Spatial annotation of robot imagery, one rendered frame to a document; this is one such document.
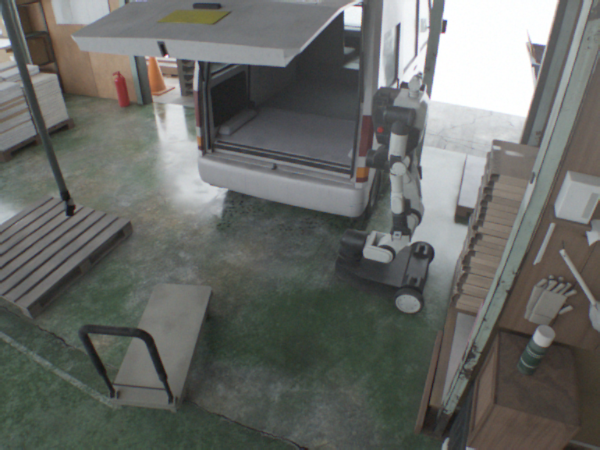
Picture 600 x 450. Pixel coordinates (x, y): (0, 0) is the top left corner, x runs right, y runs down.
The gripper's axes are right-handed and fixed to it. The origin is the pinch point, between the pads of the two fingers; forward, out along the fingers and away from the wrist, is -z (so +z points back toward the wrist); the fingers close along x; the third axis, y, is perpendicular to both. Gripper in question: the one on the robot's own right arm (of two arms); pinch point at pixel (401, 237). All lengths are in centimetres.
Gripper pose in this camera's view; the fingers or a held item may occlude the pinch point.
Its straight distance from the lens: 260.1
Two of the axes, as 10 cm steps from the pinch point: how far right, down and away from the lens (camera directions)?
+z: -1.8, -8.3, -5.2
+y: 3.7, -5.5, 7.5
